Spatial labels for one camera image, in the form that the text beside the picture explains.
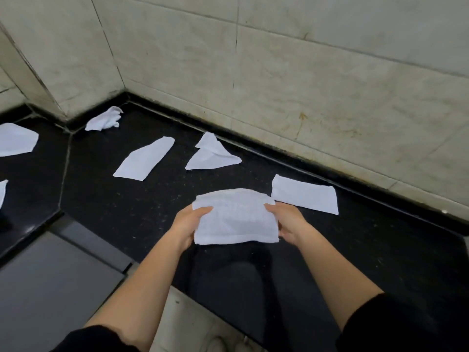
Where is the person's right hand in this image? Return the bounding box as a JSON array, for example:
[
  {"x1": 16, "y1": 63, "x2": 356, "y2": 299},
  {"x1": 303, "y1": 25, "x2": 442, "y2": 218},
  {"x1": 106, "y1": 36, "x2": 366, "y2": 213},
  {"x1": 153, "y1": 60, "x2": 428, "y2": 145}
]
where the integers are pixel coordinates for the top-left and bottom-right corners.
[{"x1": 264, "y1": 202, "x2": 312, "y2": 248}]

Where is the person's left hand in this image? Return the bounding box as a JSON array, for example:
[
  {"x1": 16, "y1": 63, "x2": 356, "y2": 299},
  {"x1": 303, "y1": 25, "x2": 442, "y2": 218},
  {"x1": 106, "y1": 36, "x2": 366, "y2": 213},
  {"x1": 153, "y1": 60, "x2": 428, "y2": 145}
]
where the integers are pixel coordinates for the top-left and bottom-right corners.
[{"x1": 170, "y1": 204, "x2": 214, "y2": 253}]

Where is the group of white cloths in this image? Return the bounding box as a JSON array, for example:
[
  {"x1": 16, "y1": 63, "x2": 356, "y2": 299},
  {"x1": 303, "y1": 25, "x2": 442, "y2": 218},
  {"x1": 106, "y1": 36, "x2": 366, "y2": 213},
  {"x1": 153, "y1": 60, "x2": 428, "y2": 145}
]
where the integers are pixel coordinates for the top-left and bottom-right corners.
[{"x1": 0, "y1": 106, "x2": 340, "y2": 216}]

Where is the white terry cloth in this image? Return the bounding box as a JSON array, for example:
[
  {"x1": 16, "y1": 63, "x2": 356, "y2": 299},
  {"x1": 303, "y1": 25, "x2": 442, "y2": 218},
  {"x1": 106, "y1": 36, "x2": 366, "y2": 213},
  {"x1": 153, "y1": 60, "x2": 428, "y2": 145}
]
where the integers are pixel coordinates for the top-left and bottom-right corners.
[{"x1": 192, "y1": 188, "x2": 280, "y2": 246}]

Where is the person's left forearm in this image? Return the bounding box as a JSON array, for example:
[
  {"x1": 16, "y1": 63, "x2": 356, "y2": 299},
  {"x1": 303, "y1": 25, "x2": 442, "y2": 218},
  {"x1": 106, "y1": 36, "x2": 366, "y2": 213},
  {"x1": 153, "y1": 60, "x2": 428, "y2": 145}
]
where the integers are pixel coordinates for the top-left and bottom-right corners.
[{"x1": 84, "y1": 227, "x2": 193, "y2": 352}]

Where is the person's right forearm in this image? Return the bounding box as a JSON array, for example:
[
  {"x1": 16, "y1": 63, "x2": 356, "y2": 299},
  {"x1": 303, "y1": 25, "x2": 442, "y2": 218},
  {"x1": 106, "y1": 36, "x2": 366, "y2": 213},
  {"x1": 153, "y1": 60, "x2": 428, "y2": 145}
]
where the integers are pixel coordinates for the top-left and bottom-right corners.
[{"x1": 297, "y1": 225, "x2": 384, "y2": 332}]

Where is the grey cabinet door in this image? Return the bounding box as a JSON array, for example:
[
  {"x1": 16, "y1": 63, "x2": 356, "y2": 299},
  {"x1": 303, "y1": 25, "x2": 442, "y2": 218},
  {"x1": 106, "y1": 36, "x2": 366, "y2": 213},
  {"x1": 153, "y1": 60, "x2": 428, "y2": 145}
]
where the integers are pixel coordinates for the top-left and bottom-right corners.
[{"x1": 0, "y1": 214, "x2": 134, "y2": 352}]

